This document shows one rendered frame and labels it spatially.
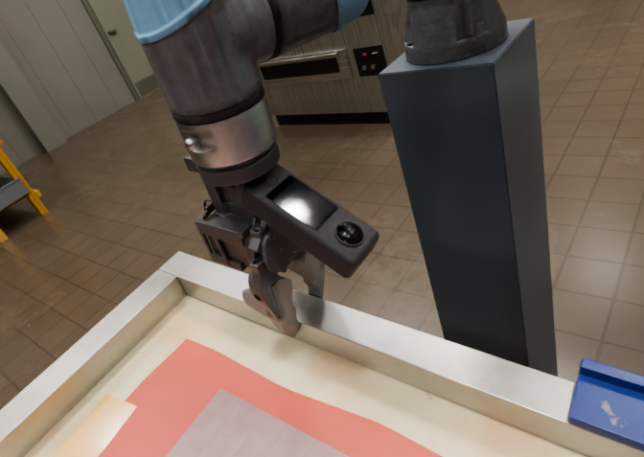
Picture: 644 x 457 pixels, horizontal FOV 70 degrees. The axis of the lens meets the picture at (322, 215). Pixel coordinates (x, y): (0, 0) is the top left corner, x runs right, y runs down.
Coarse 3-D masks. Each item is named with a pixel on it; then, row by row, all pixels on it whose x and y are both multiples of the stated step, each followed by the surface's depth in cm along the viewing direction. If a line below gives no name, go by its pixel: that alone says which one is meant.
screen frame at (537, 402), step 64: (192, 256) 61; (128, 320) 54; (256, 320) 54; (320, 320) 48; (384, 320) 46; (64, 384) 48; (448, 384) 40; (512, 384) 38; (0, 448) 44; (576, 448) 36
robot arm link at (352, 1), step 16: (272, 0) 33; (288, 0) 34; (304, 0) 34; (320, 0) 35; (336, 0) 36; (352, 0) 37; (368, 0) 39; (288, 16) 34; (304, 16) 35; (320, 16) 36; (336, 16) 37; (352, 16) 39; (288, 32) 35; (304, 32) 36; (320, 32) 38; (288, 48) 37
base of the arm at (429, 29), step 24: (408, 0) 67; (432, 0) 63; (456, 0) 62; (480, 0) 63; (408, 24) 69; (432, 24) 64; (456, 24) 63; (480, 24) 63; (504, 24) 66; (408, 48) 69; (432, 48) 65; (456, 48) 64; (480, 48) 64
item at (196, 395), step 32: (192, 352) 53; (160, 384) 50; (192, 384) 49; (224, 384) 48; (256, 384) 47; (160, 416) 47; (192, 416) 46; (224, 416) 45; (256, 416) 44; (288, 416) 44; (320, 416) 43; (352, 416) 42; (128, 448) 45; (160, 448) 44; (192, 448) 43; (224, 448) 42; (256, 448) 42; (288, 448) 41; (320, 448) 41; (352, 448) 40; (384, 448) 39; (416, 448) 39
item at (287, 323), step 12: (276, 288) 43; (288, 288) 45; (252, 300) 48; (276, 300) 44; (288, 300) 45; (264, 312) 47; (288, 312) 46; (276, 324) 46; (288, 324) 46; (300, 324) 48
